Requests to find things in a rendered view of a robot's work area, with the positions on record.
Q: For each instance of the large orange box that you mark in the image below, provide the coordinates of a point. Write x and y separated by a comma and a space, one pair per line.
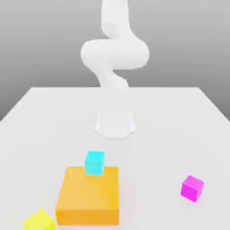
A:
88, 195

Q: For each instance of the small yellow cube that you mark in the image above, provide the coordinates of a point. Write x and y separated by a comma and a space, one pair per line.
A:
39, 221

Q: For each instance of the small magenta cube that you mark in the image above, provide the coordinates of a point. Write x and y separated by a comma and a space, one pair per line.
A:
191, 188

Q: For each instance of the small cyan cube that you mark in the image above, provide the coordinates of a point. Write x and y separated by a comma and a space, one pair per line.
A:
94, 163

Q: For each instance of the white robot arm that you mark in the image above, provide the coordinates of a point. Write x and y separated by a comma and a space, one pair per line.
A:
115, 53

